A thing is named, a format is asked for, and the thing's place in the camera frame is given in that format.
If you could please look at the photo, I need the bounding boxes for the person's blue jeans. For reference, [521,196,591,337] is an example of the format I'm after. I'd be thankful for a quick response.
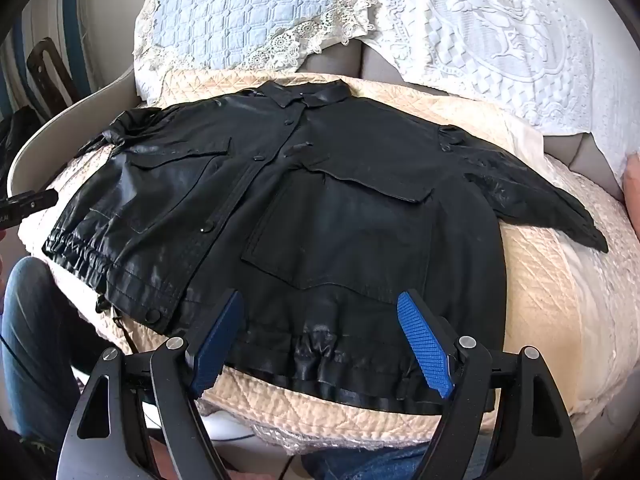
[0,257,493,480]

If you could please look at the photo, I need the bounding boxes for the pink cushion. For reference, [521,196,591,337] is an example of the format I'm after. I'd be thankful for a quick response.
[624,152,640,207]

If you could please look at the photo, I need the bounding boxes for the white embossed cover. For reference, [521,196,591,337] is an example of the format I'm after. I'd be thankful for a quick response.
[350,0,640,136]

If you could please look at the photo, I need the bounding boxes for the black leather jacket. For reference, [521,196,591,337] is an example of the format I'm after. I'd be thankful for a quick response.
[41,80,610,416]

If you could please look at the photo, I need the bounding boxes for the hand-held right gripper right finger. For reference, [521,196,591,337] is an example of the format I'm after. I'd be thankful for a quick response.
[396,289,583,480]

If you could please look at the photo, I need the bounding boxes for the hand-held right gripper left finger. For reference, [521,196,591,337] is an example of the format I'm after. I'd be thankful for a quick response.
[55,289,246,480]

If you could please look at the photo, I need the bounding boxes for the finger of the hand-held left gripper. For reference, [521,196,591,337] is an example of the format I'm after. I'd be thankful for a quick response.
[9,187,59,221]

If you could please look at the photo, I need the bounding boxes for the dark wooden chair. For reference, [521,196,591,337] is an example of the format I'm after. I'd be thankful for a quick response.
[26,36,82,107]

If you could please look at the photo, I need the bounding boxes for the blue quilted lace-trimmed cover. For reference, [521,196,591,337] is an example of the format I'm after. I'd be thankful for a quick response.
[132,0,381,106]

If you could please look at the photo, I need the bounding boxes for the beige quilted mat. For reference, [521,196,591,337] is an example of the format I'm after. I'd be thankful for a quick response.
[17,67,626,453]

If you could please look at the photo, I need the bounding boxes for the grey sofa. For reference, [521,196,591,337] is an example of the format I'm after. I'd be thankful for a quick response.
[10,35,636,206]

